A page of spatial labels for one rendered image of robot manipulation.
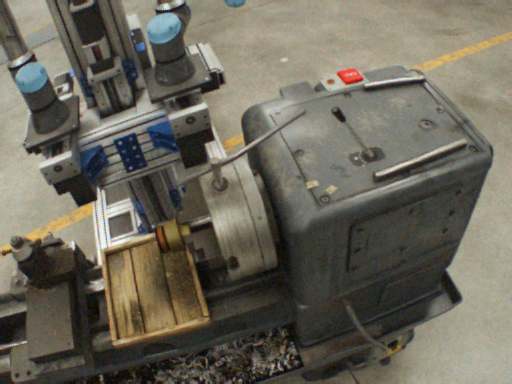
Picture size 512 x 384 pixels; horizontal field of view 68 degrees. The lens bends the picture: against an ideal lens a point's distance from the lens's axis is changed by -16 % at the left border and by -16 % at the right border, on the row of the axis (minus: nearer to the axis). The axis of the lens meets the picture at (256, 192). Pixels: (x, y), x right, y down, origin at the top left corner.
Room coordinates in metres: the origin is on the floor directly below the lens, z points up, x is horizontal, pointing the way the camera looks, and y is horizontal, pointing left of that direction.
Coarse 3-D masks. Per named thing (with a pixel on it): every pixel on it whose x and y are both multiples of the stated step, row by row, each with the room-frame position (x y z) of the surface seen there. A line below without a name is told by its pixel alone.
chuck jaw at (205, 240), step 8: (200, 232) 0.70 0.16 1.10; (208, 232) 0.69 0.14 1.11; (192, 240) 0.67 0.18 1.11; (200, 240) 0.67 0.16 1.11; (208, 240) 0.66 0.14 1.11; (216, 240) 0.66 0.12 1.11; (192, 248) 0.67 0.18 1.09; (200, 248) 0.64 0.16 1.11; (208, 248) 0.64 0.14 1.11; (216, 248) 0.63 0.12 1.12; (200, 256) 0.64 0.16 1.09; (208, 256) 0.61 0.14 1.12; (216, 256) 0.61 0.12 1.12; (232, 256) 0.60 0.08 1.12; (208, 264) 0.60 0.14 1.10; (216, 264) 0.60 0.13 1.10; (224, 264) 0.60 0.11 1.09; (232, 264) 0.59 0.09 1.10
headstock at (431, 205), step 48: (288, 96) 0.99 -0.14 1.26; (336, 96) 0.96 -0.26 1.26; (384, 96) 0.93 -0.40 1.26; (432, 96) 0.90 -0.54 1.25; (288, 144) 0.80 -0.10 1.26; (336, 144) 0.77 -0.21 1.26; (384, 144) 0.74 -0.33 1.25; (432, 144) 0.71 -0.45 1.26; (480, 144) 0.69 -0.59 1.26; (288, 192) 0.66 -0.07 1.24; (336, 192) 0.62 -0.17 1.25; (384, 192) 0.60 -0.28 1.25; (432, 192) 0.63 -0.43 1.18; (480, 192) 0.66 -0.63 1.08; (288, 240) 0.60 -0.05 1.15; (336, 240) 0.58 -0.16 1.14; (384, 240) 0.59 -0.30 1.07; (432, 240) 0.63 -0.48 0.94; (336, 288) 0.58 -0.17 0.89
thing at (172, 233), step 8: (168, 224) 0.73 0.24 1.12; (176, 224) 0.72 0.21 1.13; (184, 224) 0.73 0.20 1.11; (160, 232) 0.71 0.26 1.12; (168, 232) 0.70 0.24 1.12; (176, 232) 0.70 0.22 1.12; (184, 232) 0.71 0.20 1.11; (160, 240) 0.69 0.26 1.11; (168, 240) 0.69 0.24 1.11; (176, 240) 0.69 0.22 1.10; (184, 240) 0.69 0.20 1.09; (160, 248) 0.68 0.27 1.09; (168, 248) 0.68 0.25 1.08; (176, 248) 0.68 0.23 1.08; (184, 248) 0.68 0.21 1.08
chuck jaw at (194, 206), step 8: (184, 184) 0.79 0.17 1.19; (192, 184) 0.79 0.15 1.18; (192, 192) 0.78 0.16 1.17; (200, 192) 0.78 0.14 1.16; (184, 200) 0.77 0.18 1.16; (192, 200) 0.77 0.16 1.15; (200, 200) 0.77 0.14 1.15; (184, 208) 0.75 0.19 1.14; (192, 208) 0.75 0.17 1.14; (200, 208) 0.75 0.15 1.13; (184, 216) 0.74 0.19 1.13; (192, 216) 0.74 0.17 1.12; (200, 216) 0.74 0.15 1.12
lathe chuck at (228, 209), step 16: (208, 176) 0.76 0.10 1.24; (224, 176) 0.75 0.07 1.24; (208, 192) 0.71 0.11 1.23; (224, 192) 0.70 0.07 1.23; (240, 192) 0.70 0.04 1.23; (208, 208) 0.67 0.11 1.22; (224, 208) 0.67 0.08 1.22; (240, 208) 0.66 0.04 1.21; (224, 224) 0.64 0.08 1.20; (240, 224) 0.63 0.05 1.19; (224, 240) 0.61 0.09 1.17; (240, 240) 0.61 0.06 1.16; (256, 240) 0.61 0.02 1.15; (224, 256) 0.59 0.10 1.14; (240, 256) 0.59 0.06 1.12; (256, 256) 0.60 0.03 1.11; (240, 272) 0.59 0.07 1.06; (256, 272) 0.60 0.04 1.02
